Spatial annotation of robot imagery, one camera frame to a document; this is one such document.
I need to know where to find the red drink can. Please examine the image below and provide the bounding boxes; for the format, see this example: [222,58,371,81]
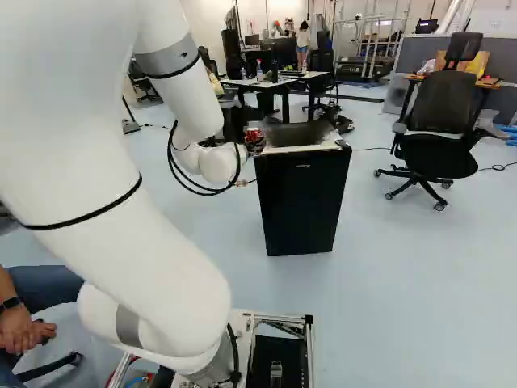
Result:
[243,126,267,149]

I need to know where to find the black office chair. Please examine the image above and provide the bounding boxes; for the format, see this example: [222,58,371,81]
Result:
[373,32,511,212]

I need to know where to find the person's hand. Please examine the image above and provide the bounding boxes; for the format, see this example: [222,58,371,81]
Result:
[0,297,58,357]

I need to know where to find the black mini fridge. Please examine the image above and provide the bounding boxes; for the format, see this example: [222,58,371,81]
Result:
[246,120,353,258]

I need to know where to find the grey partition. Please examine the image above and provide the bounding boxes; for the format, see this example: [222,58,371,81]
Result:
[382,33,452,116]

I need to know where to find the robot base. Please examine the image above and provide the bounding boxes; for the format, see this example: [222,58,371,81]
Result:
[107,309,317,388]

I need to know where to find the white top desk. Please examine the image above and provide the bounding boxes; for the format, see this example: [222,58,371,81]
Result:
[219,70,332,124]

